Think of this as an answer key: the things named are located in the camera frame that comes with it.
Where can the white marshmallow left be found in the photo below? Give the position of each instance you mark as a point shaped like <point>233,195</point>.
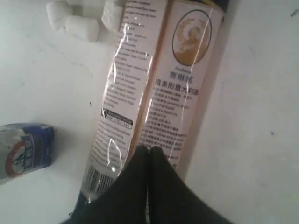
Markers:
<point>58,11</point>

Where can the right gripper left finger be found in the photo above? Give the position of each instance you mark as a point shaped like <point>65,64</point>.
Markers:
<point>124,202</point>

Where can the white marshmallow right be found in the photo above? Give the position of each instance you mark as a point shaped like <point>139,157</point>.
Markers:
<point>112,14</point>

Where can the white marshmallow middle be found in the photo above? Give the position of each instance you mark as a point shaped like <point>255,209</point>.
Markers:
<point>83,28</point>

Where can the white marshmallow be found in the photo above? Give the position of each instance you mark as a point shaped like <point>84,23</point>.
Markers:
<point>112,14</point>
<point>58,11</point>
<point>83,28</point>

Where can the long noodle package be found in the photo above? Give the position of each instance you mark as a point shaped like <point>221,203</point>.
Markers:
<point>153,85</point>

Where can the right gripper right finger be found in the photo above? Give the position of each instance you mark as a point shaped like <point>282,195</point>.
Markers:
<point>170,200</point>

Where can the white blue milk carton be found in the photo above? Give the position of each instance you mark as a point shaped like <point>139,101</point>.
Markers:
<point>24,148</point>

